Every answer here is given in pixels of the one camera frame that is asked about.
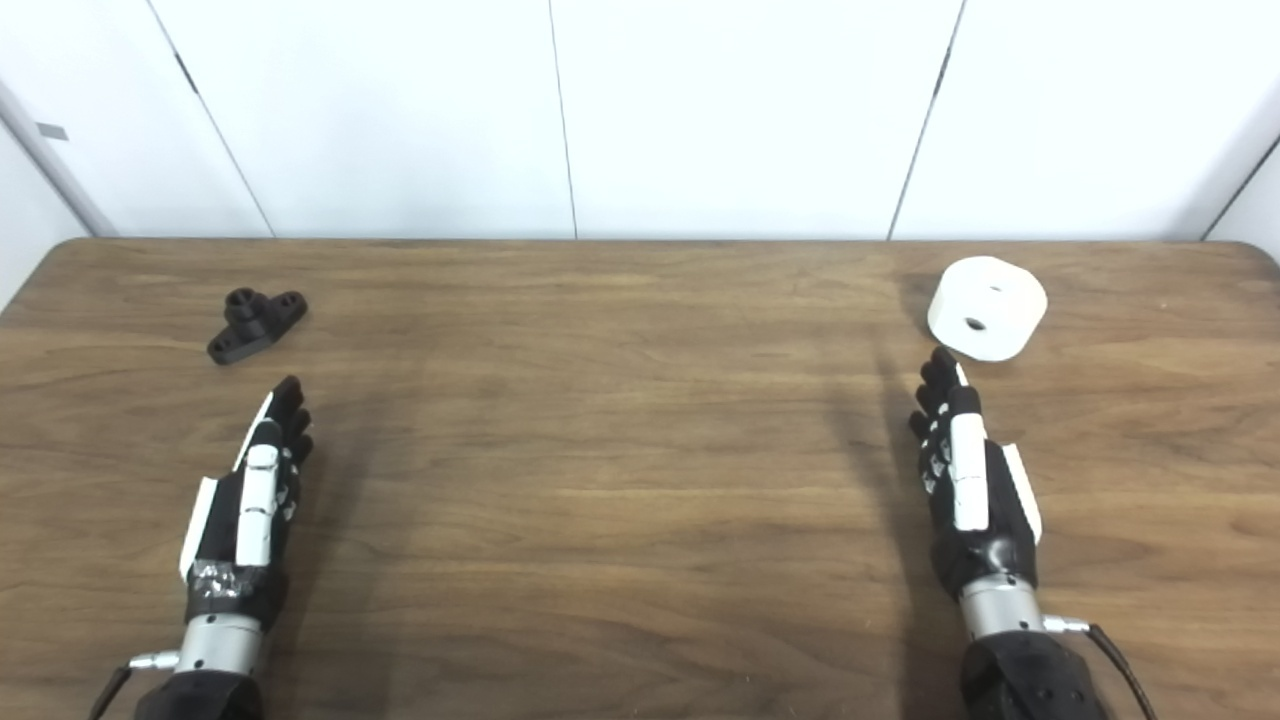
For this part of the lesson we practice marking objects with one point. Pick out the black flanged holder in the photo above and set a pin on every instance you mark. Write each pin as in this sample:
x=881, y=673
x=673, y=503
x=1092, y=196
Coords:
x=250, y=325

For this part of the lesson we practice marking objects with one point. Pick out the round white piece with holes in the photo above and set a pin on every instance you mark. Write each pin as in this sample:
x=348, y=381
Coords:
x=985, y=300

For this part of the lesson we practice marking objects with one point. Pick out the small grey wall label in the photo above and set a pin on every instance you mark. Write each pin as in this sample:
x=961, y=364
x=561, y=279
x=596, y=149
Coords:
x=52, y=131

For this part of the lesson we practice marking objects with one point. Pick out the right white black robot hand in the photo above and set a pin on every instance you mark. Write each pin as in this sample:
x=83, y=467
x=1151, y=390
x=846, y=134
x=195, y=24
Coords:
x=968, y=480

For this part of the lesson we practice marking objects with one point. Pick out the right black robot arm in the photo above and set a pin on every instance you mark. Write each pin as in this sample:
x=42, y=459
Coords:
x=1020, y=670

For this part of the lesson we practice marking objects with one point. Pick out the white wall corner post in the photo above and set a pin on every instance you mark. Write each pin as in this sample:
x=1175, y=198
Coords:
x=55, y=160

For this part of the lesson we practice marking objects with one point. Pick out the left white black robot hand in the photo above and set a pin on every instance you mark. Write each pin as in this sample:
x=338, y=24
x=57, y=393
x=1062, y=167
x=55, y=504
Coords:
x=258, y=500

